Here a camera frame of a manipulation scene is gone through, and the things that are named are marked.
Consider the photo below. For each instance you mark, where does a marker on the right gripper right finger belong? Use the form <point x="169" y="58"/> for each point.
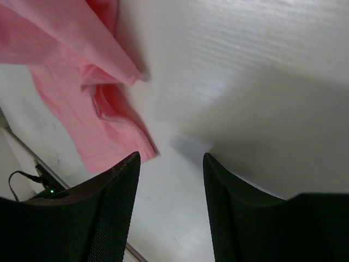
<point x="248" y="224"/>

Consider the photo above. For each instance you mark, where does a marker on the light pink t-shirt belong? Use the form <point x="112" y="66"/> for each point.
<point x="77" y="66"/>

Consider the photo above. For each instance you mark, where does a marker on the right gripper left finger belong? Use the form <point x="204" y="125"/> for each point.
<point x="88" y="222"/>

